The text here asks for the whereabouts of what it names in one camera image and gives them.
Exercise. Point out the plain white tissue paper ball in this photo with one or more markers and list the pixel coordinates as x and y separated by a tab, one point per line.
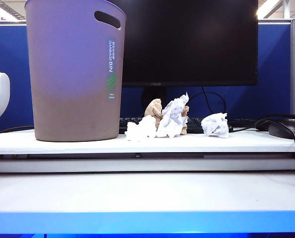
140	130

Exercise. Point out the brown paper ball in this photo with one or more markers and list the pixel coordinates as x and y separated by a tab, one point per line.
153	106

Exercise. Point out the large printed white paper ball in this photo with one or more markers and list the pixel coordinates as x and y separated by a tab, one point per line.
171	119

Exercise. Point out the round white paper ball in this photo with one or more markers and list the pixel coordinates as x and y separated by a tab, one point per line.
214	125

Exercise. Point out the black monitor stand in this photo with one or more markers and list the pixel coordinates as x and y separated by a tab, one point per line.
153	95

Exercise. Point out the black computer keyboard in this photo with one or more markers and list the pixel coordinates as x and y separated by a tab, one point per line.
196	126

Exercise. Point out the black computer monitor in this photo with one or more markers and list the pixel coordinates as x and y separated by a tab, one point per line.
187	37

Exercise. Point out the grey plastic garbage bin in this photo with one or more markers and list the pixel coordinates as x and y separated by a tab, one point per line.
63	74

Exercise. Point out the blue office partition panel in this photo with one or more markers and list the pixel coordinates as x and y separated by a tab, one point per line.
269	62

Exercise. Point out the black computer mouse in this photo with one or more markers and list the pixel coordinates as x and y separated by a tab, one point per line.
289	126

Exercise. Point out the fluorescent ceiling light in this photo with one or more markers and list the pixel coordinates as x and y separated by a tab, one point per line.
1	11
268	8

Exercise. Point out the grey metal partition post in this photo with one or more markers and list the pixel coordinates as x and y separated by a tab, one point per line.
293	74

